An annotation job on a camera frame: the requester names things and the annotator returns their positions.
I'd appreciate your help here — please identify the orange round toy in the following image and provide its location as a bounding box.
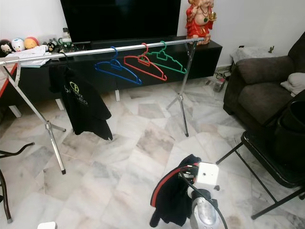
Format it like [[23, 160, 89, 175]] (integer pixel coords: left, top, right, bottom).
[[25, 37, 40, 50]]

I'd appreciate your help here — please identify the blue plastic hanger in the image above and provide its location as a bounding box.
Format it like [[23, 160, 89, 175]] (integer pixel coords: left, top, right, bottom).
[[94, 46, 143, 86]]

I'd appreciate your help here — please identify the grey plush cushion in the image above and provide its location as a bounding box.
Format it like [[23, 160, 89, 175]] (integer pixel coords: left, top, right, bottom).
[[280, 73, 305, 97]]

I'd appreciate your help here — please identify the green plastic hanger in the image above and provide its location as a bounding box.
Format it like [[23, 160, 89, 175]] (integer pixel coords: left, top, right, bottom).
[[145, 41, 187, 74]]

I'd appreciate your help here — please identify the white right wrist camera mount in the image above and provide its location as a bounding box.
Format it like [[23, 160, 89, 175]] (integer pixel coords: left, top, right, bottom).
[[195, 162, 220, 190]]

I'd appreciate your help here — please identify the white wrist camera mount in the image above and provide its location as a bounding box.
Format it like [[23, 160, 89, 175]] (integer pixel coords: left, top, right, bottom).
[[195, 162, 220, 190], [37, 222, 58, 229]]

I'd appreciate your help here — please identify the red laughing Buddha statue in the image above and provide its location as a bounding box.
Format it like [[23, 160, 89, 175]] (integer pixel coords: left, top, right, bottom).
[[186, 0, 217, 44]]

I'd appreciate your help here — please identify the black TV console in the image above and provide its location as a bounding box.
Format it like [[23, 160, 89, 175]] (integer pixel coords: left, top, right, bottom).
[[7, 37, 224, 103]]

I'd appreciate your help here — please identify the silver clothes rack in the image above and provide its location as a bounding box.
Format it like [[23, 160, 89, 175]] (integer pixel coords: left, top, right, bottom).
[[0, 37, 209, 175]]

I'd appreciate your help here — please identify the black folding chair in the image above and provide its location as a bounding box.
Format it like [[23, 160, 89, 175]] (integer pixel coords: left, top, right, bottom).
[[217, 100, 305, 220]]

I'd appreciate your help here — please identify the dark garment with red trim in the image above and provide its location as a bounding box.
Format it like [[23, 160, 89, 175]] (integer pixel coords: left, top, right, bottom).
[[149, 154, 202, 228]]

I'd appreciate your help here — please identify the red plastic hanger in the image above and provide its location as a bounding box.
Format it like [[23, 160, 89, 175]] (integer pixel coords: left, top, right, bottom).
[[123, 43, 168, 82]]

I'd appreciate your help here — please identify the white round toy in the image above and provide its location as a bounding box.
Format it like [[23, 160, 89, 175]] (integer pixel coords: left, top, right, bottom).
[[12, 38, 25, 52]]

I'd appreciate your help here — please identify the white paper stack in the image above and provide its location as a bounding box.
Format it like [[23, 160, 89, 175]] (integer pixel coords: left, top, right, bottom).
[[10, 45, 52, 67]]

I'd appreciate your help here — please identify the brown fabric sofa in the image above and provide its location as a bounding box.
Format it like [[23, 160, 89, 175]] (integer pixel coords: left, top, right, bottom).
[[223, 43, 305, 132]]

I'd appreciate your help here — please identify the green and white bottle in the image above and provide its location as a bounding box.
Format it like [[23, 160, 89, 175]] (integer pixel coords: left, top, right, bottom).
[[61, 28, 73, 52]]

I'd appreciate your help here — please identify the side table with lace cloth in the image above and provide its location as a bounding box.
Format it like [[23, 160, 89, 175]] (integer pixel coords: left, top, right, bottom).
[[231, 45, 291, 65]]

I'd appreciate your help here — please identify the black t-shirt with yellow logo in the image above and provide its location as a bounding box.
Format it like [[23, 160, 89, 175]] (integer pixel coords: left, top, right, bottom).
[[49, 66, 114, 141]]

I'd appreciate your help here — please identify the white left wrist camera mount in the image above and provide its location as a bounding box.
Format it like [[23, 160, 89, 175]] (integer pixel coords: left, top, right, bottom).
[[37, 222, 58, 229]]

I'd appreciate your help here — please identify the black television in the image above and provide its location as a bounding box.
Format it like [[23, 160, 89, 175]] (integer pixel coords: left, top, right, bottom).
[[60, 0, 183, 43]]

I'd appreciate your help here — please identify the marble pattern folding table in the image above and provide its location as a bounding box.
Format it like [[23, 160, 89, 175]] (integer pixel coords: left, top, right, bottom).
[[0, 64, 36, 224]]

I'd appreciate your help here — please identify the floor power strip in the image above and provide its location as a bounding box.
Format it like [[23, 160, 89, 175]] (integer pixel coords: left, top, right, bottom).
[[213, 72, 227, 94]]

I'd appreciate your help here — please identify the black mouse plush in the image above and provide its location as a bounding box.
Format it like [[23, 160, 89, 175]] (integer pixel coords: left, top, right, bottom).
[[0, 41, 14, 55]]

